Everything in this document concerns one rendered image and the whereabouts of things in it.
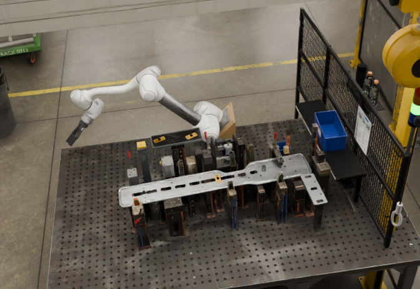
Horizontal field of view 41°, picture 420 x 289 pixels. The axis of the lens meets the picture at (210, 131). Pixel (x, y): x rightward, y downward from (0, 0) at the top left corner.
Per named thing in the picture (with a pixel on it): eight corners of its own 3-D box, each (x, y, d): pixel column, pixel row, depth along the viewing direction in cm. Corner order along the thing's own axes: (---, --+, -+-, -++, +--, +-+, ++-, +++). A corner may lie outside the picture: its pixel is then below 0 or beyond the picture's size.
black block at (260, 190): (257, 224, 410) (257, 196, 391) (254, 212, 418) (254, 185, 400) (268, 221, 411) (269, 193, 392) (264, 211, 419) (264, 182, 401)
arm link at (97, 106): (91, 117, 458) (79, 108, 449) (103, 102, 460) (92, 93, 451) (97, 121, 450) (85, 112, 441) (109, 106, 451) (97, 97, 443)
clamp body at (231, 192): (229, 231, 407) (227, 197, 384) (225, 218, 416) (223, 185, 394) (241, 228, 408) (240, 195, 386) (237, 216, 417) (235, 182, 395)
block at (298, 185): (293, 218, 412) (294, 191, 394) (288, 207, 420) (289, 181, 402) (305, 216, 413) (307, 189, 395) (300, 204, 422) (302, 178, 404)
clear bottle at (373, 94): (369, 107, 388) (374, 84, 375) (365, 102, 393) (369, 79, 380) (379, 106, 389) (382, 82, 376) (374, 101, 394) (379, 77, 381)
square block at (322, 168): (317, 206, 420) (320, 171, 397) (313, 197, 426) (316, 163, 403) (327, 203, 421) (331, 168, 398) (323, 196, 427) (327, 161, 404)
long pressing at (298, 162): (120, 211, 388) (120, 209, 387) (117, 188, 405) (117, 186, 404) (313, 174, 405) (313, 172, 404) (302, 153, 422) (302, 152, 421)
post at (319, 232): (315, 236, 399) (317, 208, 380) (309, 224, 407) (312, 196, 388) (324, 234, 400) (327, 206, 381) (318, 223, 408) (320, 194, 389)
